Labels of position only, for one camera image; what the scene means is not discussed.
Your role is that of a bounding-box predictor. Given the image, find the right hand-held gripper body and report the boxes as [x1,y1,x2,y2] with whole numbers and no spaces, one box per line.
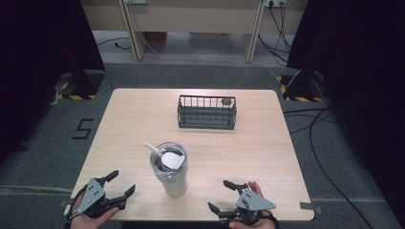
[223,188,277,226]

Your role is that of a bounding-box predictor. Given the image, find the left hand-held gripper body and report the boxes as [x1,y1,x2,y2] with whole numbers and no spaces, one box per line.
[70,177,119,219]

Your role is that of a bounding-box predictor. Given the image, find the white tumbler with clear lid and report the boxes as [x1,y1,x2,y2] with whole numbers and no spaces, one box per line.
[149,141,189,199]

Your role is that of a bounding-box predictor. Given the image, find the dark wire basket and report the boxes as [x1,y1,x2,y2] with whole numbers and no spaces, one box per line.
[177,94,238,131]

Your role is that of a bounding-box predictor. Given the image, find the person's right hand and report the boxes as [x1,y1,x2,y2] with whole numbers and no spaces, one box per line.
[228,180,279,229]

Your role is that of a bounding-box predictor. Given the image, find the person's left hand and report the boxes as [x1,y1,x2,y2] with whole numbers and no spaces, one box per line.
[70,192,120,229]

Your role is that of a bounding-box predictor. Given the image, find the black stand base striped tape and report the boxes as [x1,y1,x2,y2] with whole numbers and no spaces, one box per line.
[276,70,324,103]
[47,70,107,106]

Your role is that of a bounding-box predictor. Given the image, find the black curtain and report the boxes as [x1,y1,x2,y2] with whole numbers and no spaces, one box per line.
[0,0,107,165]
[286,0,405,228]

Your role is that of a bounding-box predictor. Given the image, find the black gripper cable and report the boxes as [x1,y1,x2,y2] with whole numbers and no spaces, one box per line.
[64,183,89,223]

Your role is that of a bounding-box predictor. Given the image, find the black wrist strap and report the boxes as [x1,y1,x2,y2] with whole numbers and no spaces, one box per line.
[258,212,281,229]

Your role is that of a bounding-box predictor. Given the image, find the long black floor cable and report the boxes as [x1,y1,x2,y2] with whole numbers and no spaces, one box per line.
[282,106,376,229]

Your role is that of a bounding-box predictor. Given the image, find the short black floor cable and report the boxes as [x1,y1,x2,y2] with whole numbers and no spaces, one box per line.
[96,36,132,52]

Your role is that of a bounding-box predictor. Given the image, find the black power cables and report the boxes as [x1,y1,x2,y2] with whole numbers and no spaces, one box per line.
[257,2,294,66]

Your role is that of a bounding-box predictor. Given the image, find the white wall socket strip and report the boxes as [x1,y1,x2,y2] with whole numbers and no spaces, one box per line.
[264,0,288,8]

